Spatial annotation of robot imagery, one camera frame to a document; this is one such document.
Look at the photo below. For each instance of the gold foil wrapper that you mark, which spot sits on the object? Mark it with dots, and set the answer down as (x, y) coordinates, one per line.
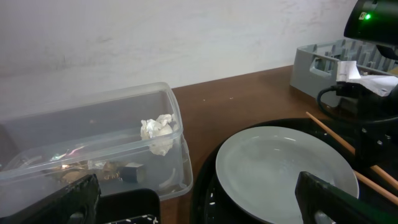
(124, 171)

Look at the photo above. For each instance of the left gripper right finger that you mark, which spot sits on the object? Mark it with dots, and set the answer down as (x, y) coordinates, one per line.
(317, 196)

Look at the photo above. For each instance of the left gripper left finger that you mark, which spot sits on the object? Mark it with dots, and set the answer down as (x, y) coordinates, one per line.
(78, 198)

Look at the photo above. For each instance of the grey dishwasher rack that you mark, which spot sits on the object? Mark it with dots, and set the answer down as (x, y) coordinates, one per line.
(315, 66)

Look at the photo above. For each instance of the clear plastic bin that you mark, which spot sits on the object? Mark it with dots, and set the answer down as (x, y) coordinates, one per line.
(100, 127)

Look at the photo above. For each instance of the black rectangular tray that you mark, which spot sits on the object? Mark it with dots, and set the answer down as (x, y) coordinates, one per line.
(132, 207)

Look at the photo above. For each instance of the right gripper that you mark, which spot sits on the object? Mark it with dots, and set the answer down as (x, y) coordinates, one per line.
(375, 123)

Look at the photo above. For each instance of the white napkin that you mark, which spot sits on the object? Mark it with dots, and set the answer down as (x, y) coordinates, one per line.
(152, 128)

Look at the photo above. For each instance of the grey plate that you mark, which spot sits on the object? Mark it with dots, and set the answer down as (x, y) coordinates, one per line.
(258, 169)

